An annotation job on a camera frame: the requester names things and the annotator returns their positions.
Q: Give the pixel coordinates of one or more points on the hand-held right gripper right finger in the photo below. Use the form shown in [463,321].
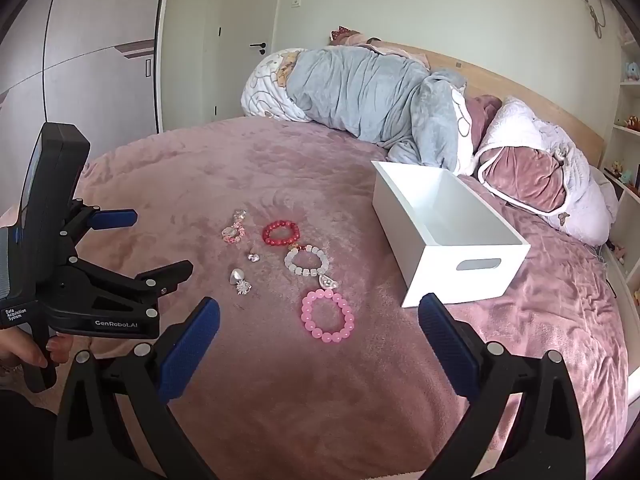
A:
[447,345]

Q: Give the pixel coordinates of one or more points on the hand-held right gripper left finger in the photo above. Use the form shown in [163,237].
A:
[190,345]

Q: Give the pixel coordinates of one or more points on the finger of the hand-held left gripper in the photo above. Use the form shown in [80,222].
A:
[165,275]
[117,219]

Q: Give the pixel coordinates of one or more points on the white storage box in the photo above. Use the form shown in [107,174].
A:
[450,265]

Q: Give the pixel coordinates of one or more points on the person's left hand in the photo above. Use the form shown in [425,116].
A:
[30,357]

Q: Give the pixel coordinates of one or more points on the large silver heart pendant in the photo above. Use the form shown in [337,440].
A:
[236,276]

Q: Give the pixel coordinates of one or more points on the grey sliding door wardrobe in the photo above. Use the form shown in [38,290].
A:
[90,35]

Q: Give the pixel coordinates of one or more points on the pink plush bed blanket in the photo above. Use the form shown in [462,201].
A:
[300,170]

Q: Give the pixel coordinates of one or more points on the pink and white pillows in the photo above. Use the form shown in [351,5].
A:
[525,180]

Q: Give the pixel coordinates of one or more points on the black clothing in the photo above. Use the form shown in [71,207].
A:
[25,435]

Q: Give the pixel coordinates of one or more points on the white shelf unit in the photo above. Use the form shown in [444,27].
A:
[627,200]

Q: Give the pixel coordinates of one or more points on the white door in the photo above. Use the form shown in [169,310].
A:
[245,10]

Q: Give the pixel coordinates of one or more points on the small figurines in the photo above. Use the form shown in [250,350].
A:
[619,169]

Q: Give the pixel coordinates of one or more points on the wooden headboard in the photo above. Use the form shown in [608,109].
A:
[525,90]

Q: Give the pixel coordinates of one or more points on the grey and white duvet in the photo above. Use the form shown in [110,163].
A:
[360,90]

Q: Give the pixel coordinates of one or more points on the orange toy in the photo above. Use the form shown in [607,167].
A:
[632,123]

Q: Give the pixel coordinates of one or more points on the red patterned bow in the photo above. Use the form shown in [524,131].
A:
[339,32]

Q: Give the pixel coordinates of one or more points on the pink garment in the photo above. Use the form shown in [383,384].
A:
[362,40]

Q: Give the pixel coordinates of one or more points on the blue plush toy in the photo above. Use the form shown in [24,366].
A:
[633,71]

